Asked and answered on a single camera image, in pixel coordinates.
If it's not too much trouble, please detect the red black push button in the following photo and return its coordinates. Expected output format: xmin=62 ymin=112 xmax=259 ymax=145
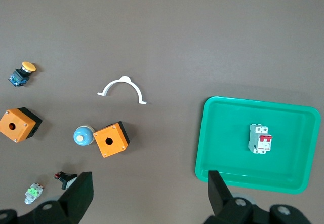
xmin=53 ymin=171 xmax=78 ymax=191

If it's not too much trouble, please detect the orange black button box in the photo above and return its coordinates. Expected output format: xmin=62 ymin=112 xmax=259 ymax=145
xmin=93 ymin=121 xmax=131 ymax=158
xmin=0 ymin=107 xmax=43 ymax=143

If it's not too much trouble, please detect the green plastic tray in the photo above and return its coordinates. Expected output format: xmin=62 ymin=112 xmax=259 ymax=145
xmin=194 ymin=96 xmax=321 ymax=195

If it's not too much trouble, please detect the blue dome buzzer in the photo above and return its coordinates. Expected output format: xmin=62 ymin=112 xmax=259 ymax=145
xmin=73 ymin=125 xmax=96 ymax=146

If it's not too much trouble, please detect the white pipe clamp with bump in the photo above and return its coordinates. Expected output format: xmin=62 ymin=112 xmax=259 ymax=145
xmin=97 ymin=75 xmax=148 ymax=105

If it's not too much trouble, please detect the white red circuit breaker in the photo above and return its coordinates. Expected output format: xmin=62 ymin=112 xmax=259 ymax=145
xmin=248 ymin=123 xmax=273 ymax=155

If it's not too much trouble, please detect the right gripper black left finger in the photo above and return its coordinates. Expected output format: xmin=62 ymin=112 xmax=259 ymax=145
xmin=0 ymin=172 xmax=94 ymax=224

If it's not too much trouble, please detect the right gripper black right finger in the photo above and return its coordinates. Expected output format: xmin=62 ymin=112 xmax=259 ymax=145
xmin=202 ymin=170 xmax=312 ymax=224

